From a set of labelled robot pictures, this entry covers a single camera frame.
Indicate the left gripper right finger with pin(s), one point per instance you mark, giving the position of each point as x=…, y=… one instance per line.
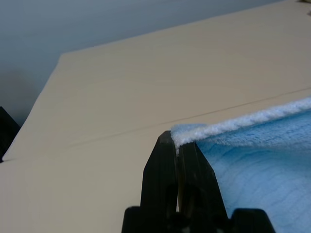
x=199, y=182

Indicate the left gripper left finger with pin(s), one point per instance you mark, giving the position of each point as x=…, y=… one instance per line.
x=160, y=170

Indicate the light blue towel white trim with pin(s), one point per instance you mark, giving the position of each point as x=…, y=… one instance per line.
x=262, y=170

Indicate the wooden side table black frame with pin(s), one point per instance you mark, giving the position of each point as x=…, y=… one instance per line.
x=7, y=136

